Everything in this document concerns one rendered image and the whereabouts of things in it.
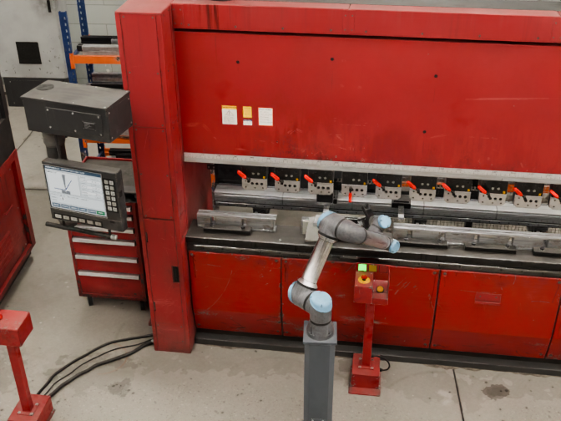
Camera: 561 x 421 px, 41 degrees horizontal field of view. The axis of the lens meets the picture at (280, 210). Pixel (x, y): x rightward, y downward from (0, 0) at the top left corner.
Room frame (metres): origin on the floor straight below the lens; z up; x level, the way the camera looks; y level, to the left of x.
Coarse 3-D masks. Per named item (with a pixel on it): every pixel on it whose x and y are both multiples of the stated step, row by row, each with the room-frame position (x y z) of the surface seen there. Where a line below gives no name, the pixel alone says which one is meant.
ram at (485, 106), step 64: (192, 64) 4.03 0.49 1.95; (256, 64) 3.98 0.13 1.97; (320, 64) 3.93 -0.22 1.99; (384, 64) 3.88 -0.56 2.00; (448, 64) 3.83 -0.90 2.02; (512, 64) 3.78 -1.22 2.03; (192, 128) 4.03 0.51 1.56; (256, 128) 3.98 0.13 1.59; (320, 128) 3.93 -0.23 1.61; (384, 128) 3.87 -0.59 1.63; (448, 128) 3.82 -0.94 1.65; (512, 128) 3.78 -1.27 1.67
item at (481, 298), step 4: (476, 292) 3.68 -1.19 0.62; (476, 296) 3.67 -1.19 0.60; (480, 296) 3.67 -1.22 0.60; (484, 296) 3.67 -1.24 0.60; (488, 296) 3.66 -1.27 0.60; (492, 296) 3.66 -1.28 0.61; (496, 296) 3.66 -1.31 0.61; (500, 296) 3.65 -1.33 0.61; (476, 300) 3.67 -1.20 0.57; (480, 300) 3.67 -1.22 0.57; (484, 300) 3.67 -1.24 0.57; (488, 300) 3.66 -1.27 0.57; (492, 300) 3.66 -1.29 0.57; (496, 300) 3.66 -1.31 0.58; (488, 304) 3.65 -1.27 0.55; (492, 304) 3.64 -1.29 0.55; (496, 304) 3.64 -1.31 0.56
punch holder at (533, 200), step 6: (516, 186) 3.78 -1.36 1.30; (522, 186) 3.76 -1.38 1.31; (528, 186) 3.75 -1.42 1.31; (534, 186) 3.75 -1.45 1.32; (540, 186) 3.75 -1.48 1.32; (522, 192) 3.76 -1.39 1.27; (528, 192) 3.75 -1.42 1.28; (534, 192) 3.75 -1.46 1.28; (540, 192) 3.74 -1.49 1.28; (516, 198) 3.76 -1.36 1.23; (522, 198) 3.75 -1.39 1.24; (528, 198) 3.75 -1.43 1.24; (534, 198) 3.74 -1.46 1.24; (540, 198) 3.74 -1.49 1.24; (516, 204) 3.76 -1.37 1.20; (522, 204) 3.75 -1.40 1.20; (528, 204) 3.75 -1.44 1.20; (534, 204) 3.74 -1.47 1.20; (540, 204) 3.74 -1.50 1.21
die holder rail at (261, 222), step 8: (200, 216) 4.04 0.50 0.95; (208, 216) 4.03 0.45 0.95; (216, 216) 4.02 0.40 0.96; (224, 216) 4.02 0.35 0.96; (232, 216) 4.01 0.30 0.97; (240, 216) 4.01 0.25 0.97; (248, 216) 4.01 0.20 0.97; (256, 216) 4.01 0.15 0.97; (264, 216) 4.00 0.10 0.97; (272, 216) 4.01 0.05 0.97; (200, 224) 4.04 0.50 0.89; (216, 224) 4.03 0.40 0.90; (224, 224) 4.02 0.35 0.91; (232, 224) 4.01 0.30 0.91; (240, 224) 4.01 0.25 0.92; (248, 224) 4.00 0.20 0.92; (256, 224) 3.99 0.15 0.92; (264, 224) 3.99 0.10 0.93; (272, 224) 3.98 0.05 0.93
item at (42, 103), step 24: (24, 96) 3.59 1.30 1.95; (48, 96) 3.59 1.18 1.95; (72, 96) 3.59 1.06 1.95; (96, 96) 3.59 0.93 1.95; (120, 96) 3.59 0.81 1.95; (48, 120) 3.55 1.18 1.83; (72, 120) 3.50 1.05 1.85; (96, 120) 3.45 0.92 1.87; (120, 120) 3.55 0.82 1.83; (48, 144) 3.66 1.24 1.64
